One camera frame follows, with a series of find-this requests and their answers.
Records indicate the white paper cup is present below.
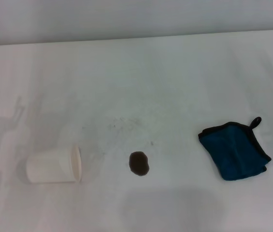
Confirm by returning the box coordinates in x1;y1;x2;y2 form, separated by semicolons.
26;144;83;184

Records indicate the blue rag with black trim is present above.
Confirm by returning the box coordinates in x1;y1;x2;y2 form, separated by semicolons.
198;116;272;181

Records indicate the black water stain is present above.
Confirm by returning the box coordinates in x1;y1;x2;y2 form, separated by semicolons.
129;151;150;177

